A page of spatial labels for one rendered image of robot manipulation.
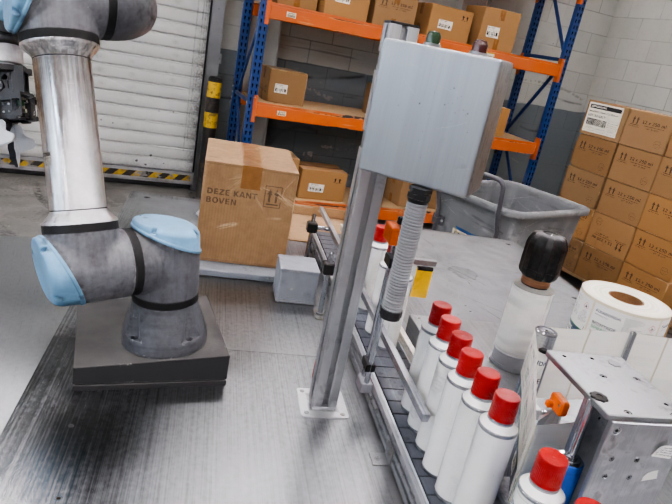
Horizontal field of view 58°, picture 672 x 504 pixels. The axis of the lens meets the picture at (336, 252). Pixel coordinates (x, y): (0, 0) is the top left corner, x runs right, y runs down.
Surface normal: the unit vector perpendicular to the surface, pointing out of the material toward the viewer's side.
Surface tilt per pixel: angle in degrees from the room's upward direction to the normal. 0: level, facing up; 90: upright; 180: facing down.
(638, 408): 0
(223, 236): 90
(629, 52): 90
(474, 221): 93
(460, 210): 93
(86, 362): 4
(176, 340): 71
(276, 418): 0
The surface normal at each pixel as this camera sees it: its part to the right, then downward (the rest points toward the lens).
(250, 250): 0.17, 0.36
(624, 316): -0.39, 0.24
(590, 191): -0.88, -0.01
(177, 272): 0.59, 0.34
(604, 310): -0.77, 0.07
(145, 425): 0.18, -0.93
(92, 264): 0.60, 0.06
